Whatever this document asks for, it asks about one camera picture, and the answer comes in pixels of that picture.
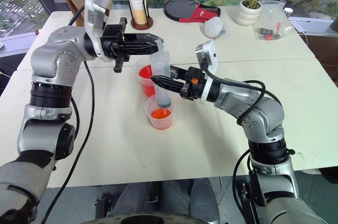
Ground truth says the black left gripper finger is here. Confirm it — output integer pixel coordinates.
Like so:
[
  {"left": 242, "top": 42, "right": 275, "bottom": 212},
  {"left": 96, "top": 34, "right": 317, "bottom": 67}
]
[
  {"left": 128, "top": 42, "right": 165, "bottom": 56},
  {"left": 124, "top": 33, "right": 162, "bottom": 44}
]

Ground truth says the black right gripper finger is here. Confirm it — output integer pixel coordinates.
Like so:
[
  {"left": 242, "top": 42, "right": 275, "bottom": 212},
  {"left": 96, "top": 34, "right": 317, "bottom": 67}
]
[
  {"left": 170, "top": 64, "right": 190, "bottom": 79},
  {"left": 149, "top": 75, "right": 186, "bottom": 95}
]

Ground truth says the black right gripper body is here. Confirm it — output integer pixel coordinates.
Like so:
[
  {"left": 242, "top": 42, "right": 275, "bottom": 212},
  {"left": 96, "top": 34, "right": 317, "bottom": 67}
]
[{"left": 180, "top": 66, "right": 210, "bottom": 101}]

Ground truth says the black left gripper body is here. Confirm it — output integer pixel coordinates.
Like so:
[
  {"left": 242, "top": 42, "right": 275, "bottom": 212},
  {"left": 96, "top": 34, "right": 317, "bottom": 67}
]
[{"left": 100, "top": 17, "right": 133, "bottom": 73}]

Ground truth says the large clear plastic syringe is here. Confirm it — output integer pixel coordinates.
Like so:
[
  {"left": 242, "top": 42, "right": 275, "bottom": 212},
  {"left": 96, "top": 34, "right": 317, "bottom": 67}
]
[{"left": 149, "top": 39, "right": 174, "bottom": 119}]

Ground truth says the clear cup with red liquid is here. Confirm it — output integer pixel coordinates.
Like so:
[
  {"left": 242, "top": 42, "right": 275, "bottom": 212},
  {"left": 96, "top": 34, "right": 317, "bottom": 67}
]
[{"left": 131, "top": 57, "right": 157, "bottom": 98}]

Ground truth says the clear cup with orange-red liquid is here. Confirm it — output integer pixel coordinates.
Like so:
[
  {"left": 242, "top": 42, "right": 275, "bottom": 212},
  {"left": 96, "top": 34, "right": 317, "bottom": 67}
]
[{"left": 143, "top": 95, "right": 175, "bottom": 130}]

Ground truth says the stack of paper cups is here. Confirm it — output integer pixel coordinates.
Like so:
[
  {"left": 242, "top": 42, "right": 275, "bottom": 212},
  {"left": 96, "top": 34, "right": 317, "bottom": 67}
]
[{"left": 127, "top": 0, "right": 147, "bottom": 25}]

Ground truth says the black red paddle cover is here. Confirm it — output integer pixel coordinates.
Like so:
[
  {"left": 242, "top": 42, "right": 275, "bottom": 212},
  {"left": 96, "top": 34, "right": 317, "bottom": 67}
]
[{"left": 164, "top": 0, "right": 222, "bottom": 23}]

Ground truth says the crumpled white plastic bag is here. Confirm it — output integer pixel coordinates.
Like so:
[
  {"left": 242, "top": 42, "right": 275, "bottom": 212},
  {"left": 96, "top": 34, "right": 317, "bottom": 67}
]
[{"left": 203, "top": 17, "right": 226, "bottom": 39}]

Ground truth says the white ribbed plant pot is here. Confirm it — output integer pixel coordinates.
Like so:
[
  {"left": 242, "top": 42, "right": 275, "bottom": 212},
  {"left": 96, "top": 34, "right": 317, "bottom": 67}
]
[{"left": 234, "top": 0, "right": 263, "bottom": 26}]

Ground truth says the clear plastic bag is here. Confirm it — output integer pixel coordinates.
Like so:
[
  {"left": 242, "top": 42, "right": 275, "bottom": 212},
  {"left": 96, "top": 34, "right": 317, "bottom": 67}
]
[{"left": 252, "top": 0, "right": 296, "bottom": 42}]

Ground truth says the grey rounded shape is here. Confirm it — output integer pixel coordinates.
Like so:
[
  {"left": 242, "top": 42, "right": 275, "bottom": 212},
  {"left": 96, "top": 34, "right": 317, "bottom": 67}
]
[{"left": 189, "top": 177, "right": 221, "bottom": 224}]

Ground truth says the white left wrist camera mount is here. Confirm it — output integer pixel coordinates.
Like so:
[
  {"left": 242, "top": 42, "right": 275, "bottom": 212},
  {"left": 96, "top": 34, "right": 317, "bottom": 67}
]
[{"left": 83, "top": 0, "right": 114, "bottom": 63}]

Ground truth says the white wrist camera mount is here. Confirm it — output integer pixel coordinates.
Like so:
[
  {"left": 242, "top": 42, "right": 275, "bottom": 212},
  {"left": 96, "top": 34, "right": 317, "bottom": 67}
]
[
  {"left": 83, "top": 0, "right": 114, "bottom": 63},
  {"left": 194, "top": 39, "right": 220, "bottom": 104}
]

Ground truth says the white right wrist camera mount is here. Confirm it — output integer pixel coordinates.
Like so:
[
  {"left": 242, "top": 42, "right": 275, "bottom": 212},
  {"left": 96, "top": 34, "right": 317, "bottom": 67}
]
[{"left": 194, "top": 39, "right": 220, "bottom": 104}]

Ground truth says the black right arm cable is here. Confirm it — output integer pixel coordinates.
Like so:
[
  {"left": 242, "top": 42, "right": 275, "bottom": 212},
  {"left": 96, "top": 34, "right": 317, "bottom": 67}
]
[{"left": 202, "top": 59, "right": 267, "bottom": 127}]

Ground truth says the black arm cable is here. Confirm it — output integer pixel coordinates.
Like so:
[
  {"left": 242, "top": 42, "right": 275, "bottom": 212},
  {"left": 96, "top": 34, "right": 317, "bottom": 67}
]
[
  {"left": 202, "top": 59, "right": 267, "bottom": 127},
  {"left": 39, "top": 7, "right": 96, "bottom": 224}
]

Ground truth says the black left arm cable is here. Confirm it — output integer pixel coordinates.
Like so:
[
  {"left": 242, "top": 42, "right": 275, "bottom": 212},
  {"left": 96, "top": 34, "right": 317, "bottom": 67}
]
[{"left": 39, "top": 7, "right": 96, "bottom": 224}]

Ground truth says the thin black cable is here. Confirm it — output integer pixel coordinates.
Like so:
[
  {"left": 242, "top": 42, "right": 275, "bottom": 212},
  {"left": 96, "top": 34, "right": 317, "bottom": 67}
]
[{"left": 231, "top": 149, "right": 255, "bottom": 224}]

